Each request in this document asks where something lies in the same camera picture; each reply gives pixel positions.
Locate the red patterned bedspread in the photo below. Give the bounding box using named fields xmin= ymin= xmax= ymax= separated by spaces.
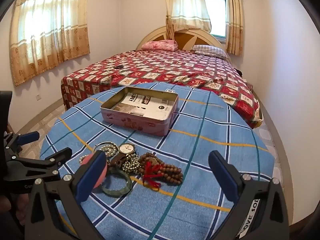
xmin=61 ymin=50 xmax=263 ymax=128

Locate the cream wooden headboard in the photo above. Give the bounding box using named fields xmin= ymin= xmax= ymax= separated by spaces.
xmin=136 ymin=26 xmax=226 ymax=51

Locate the back window right curtain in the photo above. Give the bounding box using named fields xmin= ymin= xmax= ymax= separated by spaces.
xmin=226 ymin=0 xmax=244 ymax=56

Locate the back window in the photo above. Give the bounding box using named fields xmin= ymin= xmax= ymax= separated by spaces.
xmin=205 ymin=0 xmax=227 ymax=43

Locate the green jade bangle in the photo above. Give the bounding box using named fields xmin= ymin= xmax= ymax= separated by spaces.
xmin=100 ymin=168 xmax=133 ymax=198

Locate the white pearl necklace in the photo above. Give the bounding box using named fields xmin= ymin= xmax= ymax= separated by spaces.
xmin=79 ymin=144 xmax=120 ymax=164

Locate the window curtain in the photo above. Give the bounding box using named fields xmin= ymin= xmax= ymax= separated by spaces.
xmin=226 ymin=0 xmax=244 ymax=56
xmin=165 ymin=0 xmax=212 ymax=40
xmin=9 ymin=0 xmax=90 ymax=86

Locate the red string coin charm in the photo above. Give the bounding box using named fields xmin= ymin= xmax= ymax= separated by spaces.
xmin=143 ymin=161 xmax=163 ymax=190

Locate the person's left hand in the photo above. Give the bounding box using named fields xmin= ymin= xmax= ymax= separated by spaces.
xmin=0 ymin=194 xmax=29 ymax=225

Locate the small wooden bead mala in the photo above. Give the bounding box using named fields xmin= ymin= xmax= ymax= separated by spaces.
xmin=138 ymin=152 xmax=184 ymax=186

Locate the gold face wristwatch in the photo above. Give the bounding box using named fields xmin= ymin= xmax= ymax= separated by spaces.
xmin=110 ymin=143 xmax=136 ymax=168

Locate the back window left curtain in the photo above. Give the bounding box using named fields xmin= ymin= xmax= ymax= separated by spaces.
xmin=165 ymin=0 xmax=212 ymax=40

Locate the pink jade bangle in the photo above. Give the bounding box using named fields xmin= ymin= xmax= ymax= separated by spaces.
xmin=81 ymin=152 xmax=107 ymax=189

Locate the printed paper in tin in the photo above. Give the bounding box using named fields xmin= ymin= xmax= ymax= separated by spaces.
xmin=112 ymin=93 xmax=174 ymax=120

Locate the pink floral pillow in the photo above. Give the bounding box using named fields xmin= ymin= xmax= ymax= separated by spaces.
xmin=142 ymin=40 xmax=178 ymax=51

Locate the pink metal tin box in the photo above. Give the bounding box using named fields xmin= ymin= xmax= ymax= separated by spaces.
xmin=100 ymin=86 xmax=179 ymax=137

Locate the striped plaid pillow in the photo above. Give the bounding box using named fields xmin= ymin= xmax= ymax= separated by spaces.
xmin=191 ymin=44 xmax=229 ymax=59

